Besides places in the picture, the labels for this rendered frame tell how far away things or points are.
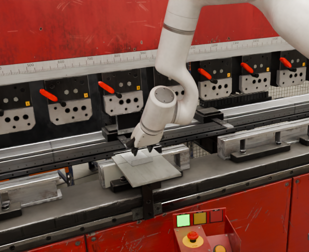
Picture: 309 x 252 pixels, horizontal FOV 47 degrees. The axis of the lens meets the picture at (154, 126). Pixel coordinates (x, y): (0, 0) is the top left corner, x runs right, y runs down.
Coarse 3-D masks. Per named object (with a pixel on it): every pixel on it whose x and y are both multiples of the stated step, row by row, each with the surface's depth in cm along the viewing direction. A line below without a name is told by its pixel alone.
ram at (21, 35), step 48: (0, 0) 109; (48, 0) 114; (96, 0) 119; (144, 0) 126; (0, 48) 113; (48, 48) 118; (96, 48) 124; (144, 48) 131; (240, 48) 146; (288, 48) 155
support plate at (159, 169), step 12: (120, 156) 140; (156, 156) 138; (120, 168) 129; (132, 168) 129; (144, 168) 128; (156, 168) 128; (168, 168) 127; (132, 180) 120; (144, 180) 120; (156, 180) 120
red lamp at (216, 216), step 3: (219, 210) 130; (210, 213) 130; (213, 213) 130; (216, 213) 130; (219, 213) 130; (210, 216) 130; (213, 216) 130; (216, 216) 130; (219, 216) 131; (210, 219) 130; (213, 219) 131; (216, 219) 131; (219, 219) 131
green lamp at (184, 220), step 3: (177, 216) 128; (180, 216) 128; (183, 216) 128; (186, 216) 129; (177, 219) 128; (180, 219) 129; (183, 219) 129; (186, 219) 129; (177, 222) 129; (180, 222) 129; (183, 222) 129; (186, 222) 129; (177, 225) 129; (180, 225) 130; (183, 225) 130
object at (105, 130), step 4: (112, 124) 167; (104, 128) 166; (108, 128) 162; (112, 128) 162; (116, 128) 162; (104, 132) 162; (108, 132) 160; (112, 132) 160; (116, 132) 160; (104, 136) 164; (108, 136) 159; (112, 136) 160; (116, 136) 160; (120, 136) 160; (124, 136) 160; (128, 136) 163; (108, 140) 160; (112, 140) 160; (120, 140) 155; (124, 140) 155; (128, 140) 155; (124, 144) 150; (128, 148) 148
